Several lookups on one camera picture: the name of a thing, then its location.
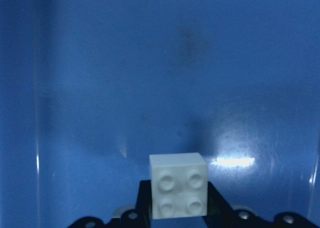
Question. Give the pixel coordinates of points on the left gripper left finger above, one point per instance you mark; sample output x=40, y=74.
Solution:
x=138, y=215

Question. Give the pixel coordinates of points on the blue plastic tray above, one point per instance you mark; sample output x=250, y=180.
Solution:
x=89, y=89

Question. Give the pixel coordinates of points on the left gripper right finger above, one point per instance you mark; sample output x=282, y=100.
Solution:
x=221, y=214

